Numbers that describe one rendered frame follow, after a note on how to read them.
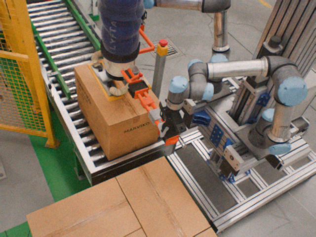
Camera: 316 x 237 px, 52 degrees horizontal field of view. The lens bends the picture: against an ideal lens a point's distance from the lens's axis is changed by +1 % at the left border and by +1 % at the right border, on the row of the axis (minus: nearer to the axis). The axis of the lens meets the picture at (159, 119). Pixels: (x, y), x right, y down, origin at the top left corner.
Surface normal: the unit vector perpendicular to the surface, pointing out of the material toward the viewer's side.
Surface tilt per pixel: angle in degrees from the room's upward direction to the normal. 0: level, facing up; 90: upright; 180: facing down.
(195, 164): 0
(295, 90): 83
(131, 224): 0
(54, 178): 0
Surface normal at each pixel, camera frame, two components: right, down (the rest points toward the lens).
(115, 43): -0.09, 0.54
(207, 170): 0.12, -0.64
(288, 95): 0.03, 0.68
